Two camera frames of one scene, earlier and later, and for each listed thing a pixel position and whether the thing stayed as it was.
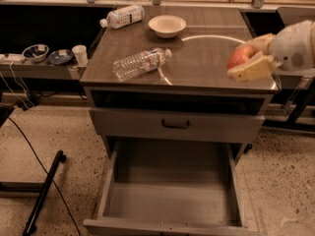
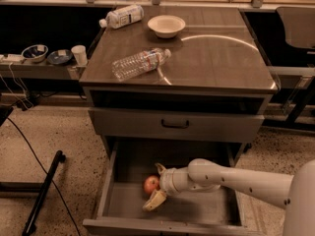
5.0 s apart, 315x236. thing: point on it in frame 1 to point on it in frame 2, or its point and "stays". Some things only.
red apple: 240,55 to 151,184
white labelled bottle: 122,17 stays
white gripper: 289,48 to 167,182
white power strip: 12,58 stays
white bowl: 166,26 stays
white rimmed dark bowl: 35,53 stays
